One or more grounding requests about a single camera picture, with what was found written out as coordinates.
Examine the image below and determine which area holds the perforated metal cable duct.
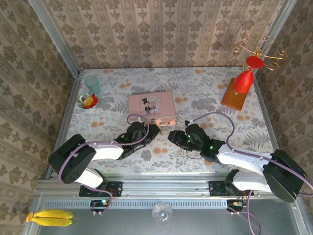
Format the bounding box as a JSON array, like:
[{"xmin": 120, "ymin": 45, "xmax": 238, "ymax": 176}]
[{"xmin": 43, "ymin": 198, "xmax": 242, "ymax": 209}]

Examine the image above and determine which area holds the long purple base cable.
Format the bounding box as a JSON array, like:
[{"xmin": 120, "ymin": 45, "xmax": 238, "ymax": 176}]
[{"xmin": 244, "ymin": 189, "xmax": 263, "ymax": 235}]

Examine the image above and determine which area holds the pink tin box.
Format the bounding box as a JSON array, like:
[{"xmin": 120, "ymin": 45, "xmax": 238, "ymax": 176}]
[{"xmin": 128, "ymin": 91, "xmax": 178, "ymax": 127}]

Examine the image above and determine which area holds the red orange toy fruit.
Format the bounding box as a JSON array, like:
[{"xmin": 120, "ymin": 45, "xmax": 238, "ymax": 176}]
[{"xmin": 83, "ymin": 95, "xmax": 98, "ymax": 108}]

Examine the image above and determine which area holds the small patterned bowl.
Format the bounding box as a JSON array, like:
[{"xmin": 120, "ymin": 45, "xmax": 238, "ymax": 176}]
[{"xmin": 77, "ymin": 92, "xmax": 99, "ymax": 110}]

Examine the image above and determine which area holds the teal translucent cup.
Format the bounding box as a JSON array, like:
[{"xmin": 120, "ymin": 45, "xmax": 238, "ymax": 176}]
[{"xmin": 85, "ymin": 76, "xmax": 102, "ymax": 95}]

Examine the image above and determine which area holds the yellow toy banana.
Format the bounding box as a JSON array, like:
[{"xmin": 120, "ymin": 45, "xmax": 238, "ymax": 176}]
[
  {"xmin": 33, "ymin": 209, "xmax": 74, "ymax": 220},
  {"xmin": 25, "ymin": 212, "xmax": 73, "ymax": 227}
]

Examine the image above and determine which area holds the short purple base cable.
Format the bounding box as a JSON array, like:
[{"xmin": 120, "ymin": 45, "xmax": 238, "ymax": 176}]
[{"xmin": 92, "ymin": 190, "xmax": 114, "ymax": 216}]

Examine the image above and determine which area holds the orange translucent block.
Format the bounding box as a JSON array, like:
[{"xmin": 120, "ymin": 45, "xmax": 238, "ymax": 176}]
[{"xmin": 221, "ymin": 78, "xmax": 247, "ymax": 112}]

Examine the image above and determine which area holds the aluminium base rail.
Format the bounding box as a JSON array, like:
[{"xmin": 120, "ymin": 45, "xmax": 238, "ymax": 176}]
[{"xmin": 101, "ymin": 174, "xmax": 232, "ymax": 198}]

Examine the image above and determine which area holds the gold wire stand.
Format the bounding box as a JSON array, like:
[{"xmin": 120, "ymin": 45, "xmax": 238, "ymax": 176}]
[{"xmin": 233, "ymin": 33, "xmax": 288, "ymax": 71}]

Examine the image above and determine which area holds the small circuit board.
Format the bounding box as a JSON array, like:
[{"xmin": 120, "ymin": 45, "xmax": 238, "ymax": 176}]
[
  {"xmin": 226, "ymin": 199, "xmax": 247, "ymax": 212},
  {"xmin": 90, "ymin": 199, "xmax": 110, "ymax": 212}
]

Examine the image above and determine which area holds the aluminium frame post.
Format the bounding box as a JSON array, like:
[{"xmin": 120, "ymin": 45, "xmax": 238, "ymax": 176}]
[
  {"xmin": 28, "ymin": 0, "xmax": 82, "ymax": 77},
  {"xmin": 262, "ymin": 0, "xmax": 298, "ymax": 61}
]

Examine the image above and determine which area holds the red plastic goblet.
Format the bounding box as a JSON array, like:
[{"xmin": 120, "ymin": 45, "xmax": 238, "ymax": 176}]
[{"xmin": 232, "ymin": 55, "xmax": 265, "ymax": 94}]

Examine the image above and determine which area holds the clear glass dome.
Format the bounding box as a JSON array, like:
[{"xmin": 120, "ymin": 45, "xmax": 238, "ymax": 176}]
[{"xmin": 151, "ymin": 203, "xmax": 173, "ymax": 225}]

